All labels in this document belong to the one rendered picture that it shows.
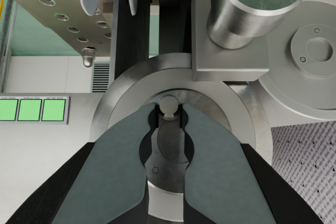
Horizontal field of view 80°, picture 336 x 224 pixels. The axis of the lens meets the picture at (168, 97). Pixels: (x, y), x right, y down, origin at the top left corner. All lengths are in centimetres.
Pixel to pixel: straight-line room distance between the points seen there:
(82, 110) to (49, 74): 296
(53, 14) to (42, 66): 314
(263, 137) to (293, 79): 6
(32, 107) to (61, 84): 275
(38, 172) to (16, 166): 6
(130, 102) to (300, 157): 27
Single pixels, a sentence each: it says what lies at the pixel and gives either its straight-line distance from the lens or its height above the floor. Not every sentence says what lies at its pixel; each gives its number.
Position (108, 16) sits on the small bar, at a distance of 38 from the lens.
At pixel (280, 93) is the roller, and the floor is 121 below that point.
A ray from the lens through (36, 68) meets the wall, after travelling 362.
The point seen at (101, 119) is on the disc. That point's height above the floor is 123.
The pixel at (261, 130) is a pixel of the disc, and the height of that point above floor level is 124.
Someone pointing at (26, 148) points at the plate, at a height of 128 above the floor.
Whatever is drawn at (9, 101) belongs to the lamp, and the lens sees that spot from 64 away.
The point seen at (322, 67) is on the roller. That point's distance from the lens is 21.
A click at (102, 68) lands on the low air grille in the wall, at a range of 315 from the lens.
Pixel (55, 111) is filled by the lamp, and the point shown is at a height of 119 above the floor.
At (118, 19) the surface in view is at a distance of 21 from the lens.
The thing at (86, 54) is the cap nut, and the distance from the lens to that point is 56.
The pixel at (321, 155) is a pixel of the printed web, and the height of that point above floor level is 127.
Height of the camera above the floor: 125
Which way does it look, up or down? 11 degrees down
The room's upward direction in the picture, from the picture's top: 180 degrees counter-clockwise
